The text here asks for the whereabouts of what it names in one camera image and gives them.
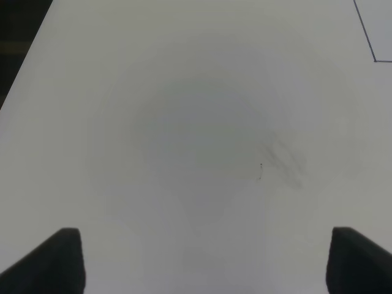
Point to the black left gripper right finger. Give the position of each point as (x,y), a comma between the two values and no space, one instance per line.
(356,264)

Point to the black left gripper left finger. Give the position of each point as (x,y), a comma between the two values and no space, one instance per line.
(55,266)

